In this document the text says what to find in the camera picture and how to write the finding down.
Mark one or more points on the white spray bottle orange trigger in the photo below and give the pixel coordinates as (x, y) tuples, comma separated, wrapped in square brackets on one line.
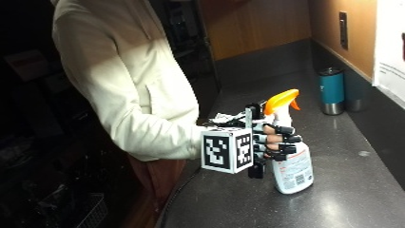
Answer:
[(291, 158)]

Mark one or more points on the white marker cube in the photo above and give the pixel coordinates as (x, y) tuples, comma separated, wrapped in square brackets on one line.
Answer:
[(226, 149)]

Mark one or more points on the teal travel mug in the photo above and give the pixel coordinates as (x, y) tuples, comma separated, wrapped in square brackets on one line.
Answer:
[(332, 91)]

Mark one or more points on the white paper sheet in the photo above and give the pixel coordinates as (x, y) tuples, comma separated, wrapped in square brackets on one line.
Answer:
[(391, 57)]

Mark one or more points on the the person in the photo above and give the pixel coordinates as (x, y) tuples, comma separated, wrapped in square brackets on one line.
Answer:
[(122, 82)]

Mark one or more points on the black wall outlet plate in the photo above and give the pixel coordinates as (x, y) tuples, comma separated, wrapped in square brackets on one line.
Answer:
[(343, 30)]

